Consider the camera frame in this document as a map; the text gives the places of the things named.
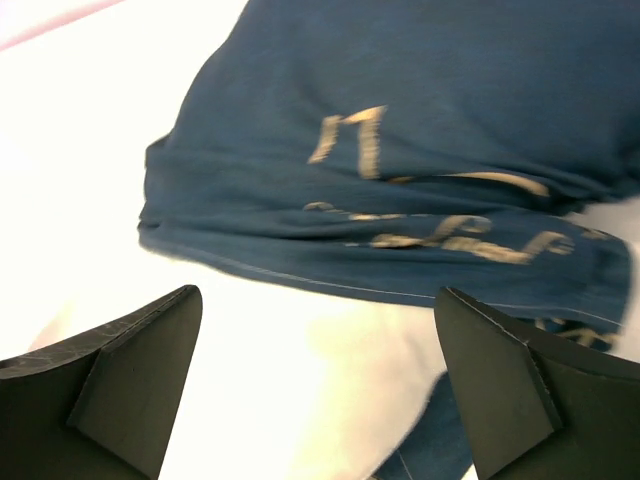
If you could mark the white pillow insert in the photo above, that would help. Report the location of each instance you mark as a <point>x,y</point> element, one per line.
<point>283,383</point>

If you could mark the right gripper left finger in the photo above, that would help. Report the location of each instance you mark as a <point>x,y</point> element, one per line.
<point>100,404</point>

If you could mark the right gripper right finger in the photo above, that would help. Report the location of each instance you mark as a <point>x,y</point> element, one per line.
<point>535,405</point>

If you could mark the blue fish-print pillowcase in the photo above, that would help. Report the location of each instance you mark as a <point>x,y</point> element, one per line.
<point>382,150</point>

